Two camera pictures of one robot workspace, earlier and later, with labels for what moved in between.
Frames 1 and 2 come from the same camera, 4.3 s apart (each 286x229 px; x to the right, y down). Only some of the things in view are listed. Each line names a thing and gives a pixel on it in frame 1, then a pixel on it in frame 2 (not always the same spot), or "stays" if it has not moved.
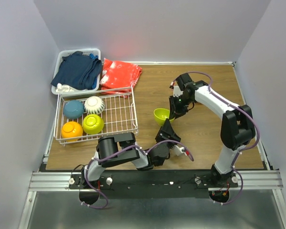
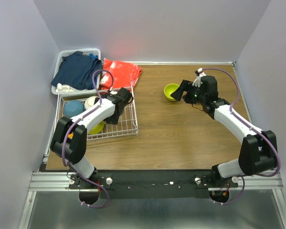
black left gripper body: (158, 139) -> (114, 119)
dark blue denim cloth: (78, 71) stays
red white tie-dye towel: (118, 75) stays
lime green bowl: (160, 114) -> (169, 89)
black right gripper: (173, 107) -> (185, 86)
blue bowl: (73, 109) stays
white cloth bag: (63, 88) stays
